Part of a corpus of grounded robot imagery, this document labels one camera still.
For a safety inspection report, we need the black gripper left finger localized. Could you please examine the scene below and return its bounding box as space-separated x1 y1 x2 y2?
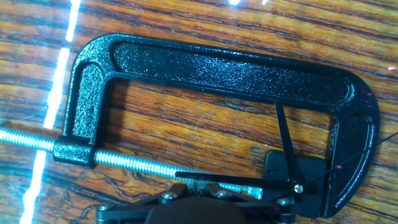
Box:
95 182 197 224

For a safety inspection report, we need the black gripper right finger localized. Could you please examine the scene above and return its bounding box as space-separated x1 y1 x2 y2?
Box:
195 182 297 224

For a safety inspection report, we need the black clock movement box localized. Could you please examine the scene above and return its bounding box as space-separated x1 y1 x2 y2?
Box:
263 151 331 219

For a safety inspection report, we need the glossy brown wooden board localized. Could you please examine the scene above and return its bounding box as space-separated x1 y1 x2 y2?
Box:
0 0 398 224

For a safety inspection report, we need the thin black second hand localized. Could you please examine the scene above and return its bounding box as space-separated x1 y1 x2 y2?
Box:
270 131 398 203

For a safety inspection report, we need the black metal C-clamp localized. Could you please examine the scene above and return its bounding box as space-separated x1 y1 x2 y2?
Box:
0 33 381 219

